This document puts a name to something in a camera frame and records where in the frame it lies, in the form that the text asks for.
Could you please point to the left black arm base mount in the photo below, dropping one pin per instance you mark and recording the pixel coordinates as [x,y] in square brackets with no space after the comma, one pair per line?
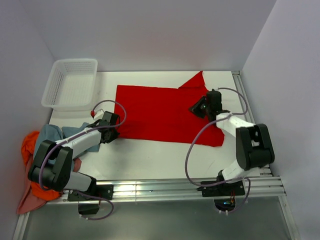
[95,193]

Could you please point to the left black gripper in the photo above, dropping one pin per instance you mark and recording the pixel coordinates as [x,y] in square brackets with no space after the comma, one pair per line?
[114,136]

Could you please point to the pink t shirt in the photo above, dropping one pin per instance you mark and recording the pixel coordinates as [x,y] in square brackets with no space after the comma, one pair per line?
[34,197]

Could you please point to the blue grey t shirt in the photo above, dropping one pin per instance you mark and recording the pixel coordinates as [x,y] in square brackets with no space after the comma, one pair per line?
[54,133]

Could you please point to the aluminium right side rail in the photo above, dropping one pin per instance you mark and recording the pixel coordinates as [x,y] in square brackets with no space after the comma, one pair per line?
[257,90]

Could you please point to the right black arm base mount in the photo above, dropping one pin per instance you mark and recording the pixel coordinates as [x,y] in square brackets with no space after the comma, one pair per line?
[227,190]

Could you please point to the white plastic perforated basket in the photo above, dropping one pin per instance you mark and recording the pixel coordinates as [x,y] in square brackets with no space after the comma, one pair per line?
[71,85]

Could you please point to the orange t shirt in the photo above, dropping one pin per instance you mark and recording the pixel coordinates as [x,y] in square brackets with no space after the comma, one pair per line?
[27,152]

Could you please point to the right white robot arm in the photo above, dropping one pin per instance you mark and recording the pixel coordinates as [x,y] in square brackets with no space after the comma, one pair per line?
[253,145]

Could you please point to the red t shirt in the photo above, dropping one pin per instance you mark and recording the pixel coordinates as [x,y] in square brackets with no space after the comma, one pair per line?
[160,113]

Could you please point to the aluminium front rail frame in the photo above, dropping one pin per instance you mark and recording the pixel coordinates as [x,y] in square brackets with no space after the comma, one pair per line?
[163,209]

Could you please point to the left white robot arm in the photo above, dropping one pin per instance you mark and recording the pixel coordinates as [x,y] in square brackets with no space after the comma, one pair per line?
[52,164]

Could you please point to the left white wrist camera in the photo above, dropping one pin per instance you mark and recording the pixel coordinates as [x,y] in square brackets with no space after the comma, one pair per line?
[97,115]

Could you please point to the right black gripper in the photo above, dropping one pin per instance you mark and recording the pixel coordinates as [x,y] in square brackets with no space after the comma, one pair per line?
[195,108]

